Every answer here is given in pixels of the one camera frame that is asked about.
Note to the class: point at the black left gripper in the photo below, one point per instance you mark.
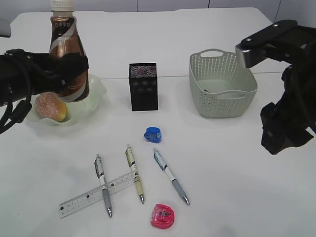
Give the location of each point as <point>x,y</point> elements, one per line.
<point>33,73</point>

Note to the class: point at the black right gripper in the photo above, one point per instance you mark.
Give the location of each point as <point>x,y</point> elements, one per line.
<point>285,123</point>

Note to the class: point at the brown coffee bottle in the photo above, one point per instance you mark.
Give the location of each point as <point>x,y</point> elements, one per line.
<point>65,40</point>

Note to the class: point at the sugared bread roll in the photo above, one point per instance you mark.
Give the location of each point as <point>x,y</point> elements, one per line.
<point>49,106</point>

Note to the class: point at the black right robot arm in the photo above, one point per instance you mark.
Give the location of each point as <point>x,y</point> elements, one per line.
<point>297,47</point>

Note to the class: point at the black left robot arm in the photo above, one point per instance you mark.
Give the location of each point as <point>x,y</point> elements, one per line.
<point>5,96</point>

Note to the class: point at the pale green wavy plate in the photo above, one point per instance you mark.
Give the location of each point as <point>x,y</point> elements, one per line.
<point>76,110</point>

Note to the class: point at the pale green plastic basket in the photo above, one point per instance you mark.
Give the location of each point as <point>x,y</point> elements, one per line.
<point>220,86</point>

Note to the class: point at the black mesh pen holder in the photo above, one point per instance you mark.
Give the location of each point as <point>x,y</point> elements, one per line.
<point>143,83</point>

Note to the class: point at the grey grip pen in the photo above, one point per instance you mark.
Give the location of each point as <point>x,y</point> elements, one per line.
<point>105,191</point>

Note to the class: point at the yellow beige pen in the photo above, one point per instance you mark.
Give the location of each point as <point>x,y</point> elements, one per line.
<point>137,179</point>

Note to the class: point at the blue pencil sharpener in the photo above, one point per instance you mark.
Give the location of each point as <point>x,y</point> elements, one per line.
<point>153,135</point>

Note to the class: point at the blue white pen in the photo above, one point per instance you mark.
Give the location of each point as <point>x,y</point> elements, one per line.
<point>174,181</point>

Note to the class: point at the pink pencil sharpener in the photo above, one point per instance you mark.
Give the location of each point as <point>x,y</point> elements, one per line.
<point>162,216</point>

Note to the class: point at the transparent plastic ruler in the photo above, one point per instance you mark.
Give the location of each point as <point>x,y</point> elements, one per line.
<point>95,195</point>

